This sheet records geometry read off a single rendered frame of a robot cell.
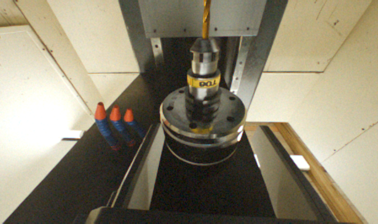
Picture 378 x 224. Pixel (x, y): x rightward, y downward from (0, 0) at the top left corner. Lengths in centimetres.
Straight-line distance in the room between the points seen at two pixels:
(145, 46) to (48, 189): 60
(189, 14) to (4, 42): 96
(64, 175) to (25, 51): 94
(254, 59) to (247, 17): 20
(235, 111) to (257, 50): 54
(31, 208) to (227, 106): 38
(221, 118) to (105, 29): 112
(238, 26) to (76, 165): 68
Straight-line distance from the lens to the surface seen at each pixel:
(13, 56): 118
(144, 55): 72
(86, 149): 39
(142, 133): 28
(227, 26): 62
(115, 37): 118
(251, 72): 76
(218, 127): 18
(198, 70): 17
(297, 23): 120
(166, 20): 62
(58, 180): 38
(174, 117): 19
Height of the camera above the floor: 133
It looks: 40 degrees up
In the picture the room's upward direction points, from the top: 178 degrees clockwise
